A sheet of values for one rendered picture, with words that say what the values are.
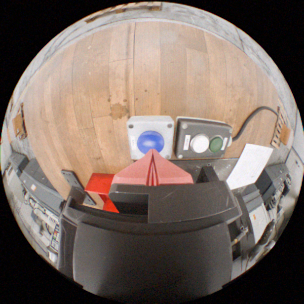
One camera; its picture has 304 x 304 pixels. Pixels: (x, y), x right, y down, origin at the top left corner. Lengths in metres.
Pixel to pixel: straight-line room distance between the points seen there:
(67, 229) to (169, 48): 0.44
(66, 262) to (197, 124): 0.40
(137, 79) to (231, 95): 0.17
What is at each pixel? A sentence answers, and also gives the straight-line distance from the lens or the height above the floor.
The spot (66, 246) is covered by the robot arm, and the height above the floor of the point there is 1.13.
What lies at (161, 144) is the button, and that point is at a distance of 0.15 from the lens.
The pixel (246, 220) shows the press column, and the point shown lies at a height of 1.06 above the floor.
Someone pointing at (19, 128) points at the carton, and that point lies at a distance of 3.38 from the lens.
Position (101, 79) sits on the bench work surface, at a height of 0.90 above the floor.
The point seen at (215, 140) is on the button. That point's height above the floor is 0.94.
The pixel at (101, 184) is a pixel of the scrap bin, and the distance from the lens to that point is 0.25.
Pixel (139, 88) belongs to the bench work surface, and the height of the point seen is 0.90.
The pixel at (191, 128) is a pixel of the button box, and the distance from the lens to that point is 0.16.
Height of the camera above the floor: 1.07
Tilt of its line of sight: 55 degrees down
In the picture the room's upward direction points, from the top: 179 degrees clockwise
